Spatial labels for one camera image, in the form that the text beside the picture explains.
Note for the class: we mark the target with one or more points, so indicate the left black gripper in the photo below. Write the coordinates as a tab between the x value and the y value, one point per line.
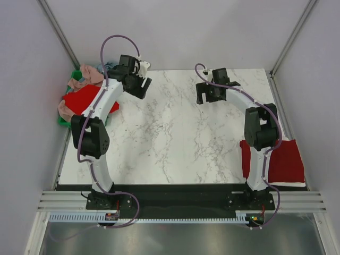
139	92

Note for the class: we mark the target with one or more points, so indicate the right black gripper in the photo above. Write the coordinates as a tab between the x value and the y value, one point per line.
203	87

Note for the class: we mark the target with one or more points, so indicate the bright red t shirt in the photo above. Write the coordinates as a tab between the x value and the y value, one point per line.
78	101

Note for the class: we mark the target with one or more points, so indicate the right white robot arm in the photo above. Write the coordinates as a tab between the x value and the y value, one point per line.
262	131

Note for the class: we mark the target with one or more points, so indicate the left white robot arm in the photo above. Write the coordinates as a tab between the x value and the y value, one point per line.
89	134

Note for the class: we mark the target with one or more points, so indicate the grey blue t shirt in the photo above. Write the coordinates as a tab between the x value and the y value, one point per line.
109	65

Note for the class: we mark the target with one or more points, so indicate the pink t shirt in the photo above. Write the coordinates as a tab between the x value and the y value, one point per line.
85	75

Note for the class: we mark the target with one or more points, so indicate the green plastic bin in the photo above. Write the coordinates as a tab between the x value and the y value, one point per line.
65	113

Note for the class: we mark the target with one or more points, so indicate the folded dark red t shirt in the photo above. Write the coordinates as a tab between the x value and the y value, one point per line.
286	166

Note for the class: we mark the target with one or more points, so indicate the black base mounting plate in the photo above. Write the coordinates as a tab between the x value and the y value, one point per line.
126	189

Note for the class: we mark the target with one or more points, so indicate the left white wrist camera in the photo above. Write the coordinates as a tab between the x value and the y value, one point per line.
143	67

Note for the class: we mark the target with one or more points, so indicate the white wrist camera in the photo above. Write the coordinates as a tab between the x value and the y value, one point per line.
208	75
143	67

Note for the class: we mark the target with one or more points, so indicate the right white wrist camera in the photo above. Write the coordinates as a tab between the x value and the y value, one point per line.
208	75

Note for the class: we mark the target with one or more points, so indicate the right aluminium corner post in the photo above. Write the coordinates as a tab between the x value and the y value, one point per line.
311	4

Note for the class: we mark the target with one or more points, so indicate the aluminium corner post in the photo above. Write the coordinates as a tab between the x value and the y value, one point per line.
311	4
58	30

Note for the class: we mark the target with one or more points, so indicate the left aluminium corner post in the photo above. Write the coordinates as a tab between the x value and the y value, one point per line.
58	30

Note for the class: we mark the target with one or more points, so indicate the white slotted cable duct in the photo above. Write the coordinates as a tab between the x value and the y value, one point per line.
104	217

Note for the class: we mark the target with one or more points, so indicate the aluminium frame rail front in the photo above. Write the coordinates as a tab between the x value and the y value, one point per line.
286	201

